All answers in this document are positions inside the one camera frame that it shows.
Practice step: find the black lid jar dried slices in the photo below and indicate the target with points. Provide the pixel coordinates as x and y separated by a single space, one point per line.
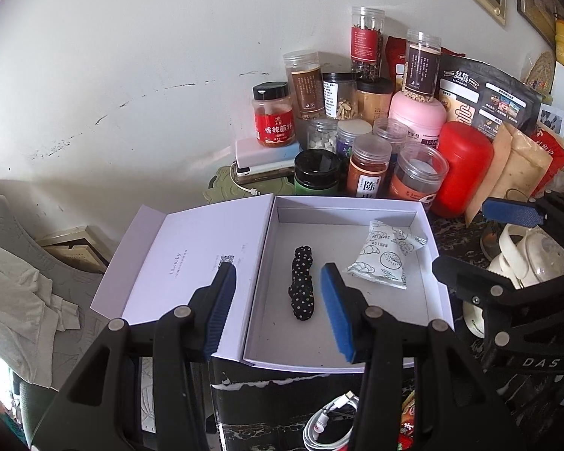
340 98

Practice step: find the wide clear jar orange contents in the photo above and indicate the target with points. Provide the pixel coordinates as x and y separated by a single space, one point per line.
416 178

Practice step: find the clear jar white cubes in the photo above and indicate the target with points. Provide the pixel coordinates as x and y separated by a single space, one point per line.
322 134

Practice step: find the white flat box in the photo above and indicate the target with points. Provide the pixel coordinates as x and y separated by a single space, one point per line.
256 152

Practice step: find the cream cartoon electric pot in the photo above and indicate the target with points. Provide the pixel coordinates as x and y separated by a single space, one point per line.
531 256

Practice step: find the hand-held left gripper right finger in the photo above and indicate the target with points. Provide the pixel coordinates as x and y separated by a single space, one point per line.
340 310

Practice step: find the red label spice jar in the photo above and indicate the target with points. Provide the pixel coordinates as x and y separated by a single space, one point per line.
273 124

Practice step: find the brown gold snack packet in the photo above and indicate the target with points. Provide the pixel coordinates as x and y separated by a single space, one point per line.
406 427

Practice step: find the white lid purple jar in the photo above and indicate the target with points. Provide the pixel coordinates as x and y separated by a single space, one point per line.
350 136

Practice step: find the red printed bag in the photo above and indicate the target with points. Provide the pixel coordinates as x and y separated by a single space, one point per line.
552 159

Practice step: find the clear jar dark label beans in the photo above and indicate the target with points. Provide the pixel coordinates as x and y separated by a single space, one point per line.
422 70

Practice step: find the white cardboard box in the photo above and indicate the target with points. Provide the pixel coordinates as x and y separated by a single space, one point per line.
282 329

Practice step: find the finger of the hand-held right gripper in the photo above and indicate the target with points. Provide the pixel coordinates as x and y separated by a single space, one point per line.
470 279
512 211

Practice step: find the white printed snack packet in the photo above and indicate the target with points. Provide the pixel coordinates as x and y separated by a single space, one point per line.
380 258

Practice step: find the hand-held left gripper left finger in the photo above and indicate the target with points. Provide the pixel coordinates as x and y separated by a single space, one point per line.
221 305

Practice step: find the grey leaf pattern cushion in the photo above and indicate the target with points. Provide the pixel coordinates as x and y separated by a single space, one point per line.
9 225

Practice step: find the clear jar orange label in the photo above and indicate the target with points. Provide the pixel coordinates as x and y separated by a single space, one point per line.
367 174

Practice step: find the small clear plastic jar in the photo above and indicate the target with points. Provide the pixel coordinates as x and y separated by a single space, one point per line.
390 129

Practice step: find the red plastic canister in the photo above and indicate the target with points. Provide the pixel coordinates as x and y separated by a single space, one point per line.
460 169

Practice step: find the grey cloth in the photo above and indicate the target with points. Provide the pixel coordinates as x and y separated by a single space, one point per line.
14 300

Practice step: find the black lid jar orange powder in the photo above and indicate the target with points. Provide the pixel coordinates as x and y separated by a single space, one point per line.
373 103

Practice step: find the tall clear jar red label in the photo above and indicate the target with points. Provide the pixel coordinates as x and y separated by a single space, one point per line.
365 42

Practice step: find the black polka dot scrunchie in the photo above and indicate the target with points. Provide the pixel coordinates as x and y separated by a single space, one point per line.
301 282

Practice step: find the green carved stand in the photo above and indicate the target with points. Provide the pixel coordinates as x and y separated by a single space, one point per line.
221 188

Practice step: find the pink plastic container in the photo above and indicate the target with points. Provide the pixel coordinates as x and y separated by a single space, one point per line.
416 117

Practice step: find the black oat bag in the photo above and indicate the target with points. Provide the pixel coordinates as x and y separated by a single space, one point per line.
493 94

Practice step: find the dark picture frame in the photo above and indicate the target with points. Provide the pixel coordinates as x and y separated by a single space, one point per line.
536 0

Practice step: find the white paw print card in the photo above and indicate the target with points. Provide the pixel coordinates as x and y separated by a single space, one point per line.
552 120

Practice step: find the black lid green jar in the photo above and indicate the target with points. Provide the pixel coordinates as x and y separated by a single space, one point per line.
316 174

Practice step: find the clear jar brown label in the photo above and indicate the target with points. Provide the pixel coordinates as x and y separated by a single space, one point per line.
305 89

